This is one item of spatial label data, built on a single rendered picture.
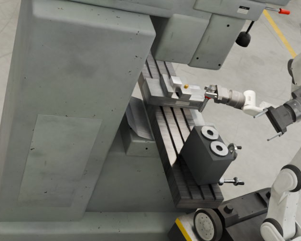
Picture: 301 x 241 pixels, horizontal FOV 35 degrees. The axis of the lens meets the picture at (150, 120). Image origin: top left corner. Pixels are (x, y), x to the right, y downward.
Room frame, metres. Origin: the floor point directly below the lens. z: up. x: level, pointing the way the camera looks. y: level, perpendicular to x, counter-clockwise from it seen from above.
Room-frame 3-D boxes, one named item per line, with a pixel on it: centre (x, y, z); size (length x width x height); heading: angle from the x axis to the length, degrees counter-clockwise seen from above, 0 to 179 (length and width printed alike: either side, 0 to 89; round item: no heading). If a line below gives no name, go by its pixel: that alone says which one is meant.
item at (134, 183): (2.08, -0.11, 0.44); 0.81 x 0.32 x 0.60; 119
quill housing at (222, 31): (2.07, -0.09, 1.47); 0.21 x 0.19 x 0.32; 29
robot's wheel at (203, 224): (1.81, -0.55, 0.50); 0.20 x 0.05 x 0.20; 47
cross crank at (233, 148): (2.32, -0.53, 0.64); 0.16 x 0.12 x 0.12; 119
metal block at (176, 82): (2.17, -0.04, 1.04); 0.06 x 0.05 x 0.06; 29
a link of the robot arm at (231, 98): (2.13, -0.31, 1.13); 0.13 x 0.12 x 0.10; 15
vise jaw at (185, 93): (2.19, -0.09, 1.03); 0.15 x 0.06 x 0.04; 29
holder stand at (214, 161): (1.74, -0.32, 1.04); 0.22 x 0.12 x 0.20; 38
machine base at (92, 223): (1.95, 0.13, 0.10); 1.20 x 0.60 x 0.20; 119
